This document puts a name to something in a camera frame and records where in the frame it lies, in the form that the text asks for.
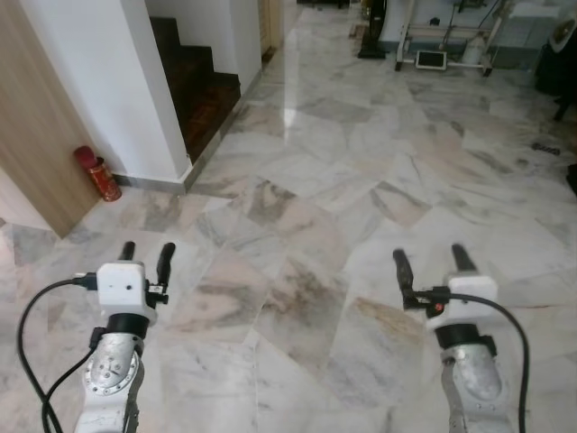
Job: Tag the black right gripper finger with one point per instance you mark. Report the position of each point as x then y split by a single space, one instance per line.
405 271
463 260

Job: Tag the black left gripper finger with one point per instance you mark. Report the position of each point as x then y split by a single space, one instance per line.
165 262
128 252

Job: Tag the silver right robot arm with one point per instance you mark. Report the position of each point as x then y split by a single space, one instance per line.
473 383

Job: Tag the small black floor object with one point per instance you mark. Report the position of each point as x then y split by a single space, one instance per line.
546 145

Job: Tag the red canister with gold print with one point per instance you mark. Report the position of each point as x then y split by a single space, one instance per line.
101 179

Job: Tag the dark wooden staircase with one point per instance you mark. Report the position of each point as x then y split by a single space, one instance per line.
203 90

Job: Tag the white tablet screen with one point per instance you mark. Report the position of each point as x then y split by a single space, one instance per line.
431 59

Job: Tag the white metal rack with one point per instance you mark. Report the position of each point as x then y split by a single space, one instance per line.
451 32

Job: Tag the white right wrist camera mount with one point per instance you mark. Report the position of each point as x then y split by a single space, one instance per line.
469 298

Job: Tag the light wooden wall panel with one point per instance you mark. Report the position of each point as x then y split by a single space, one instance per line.
36 135

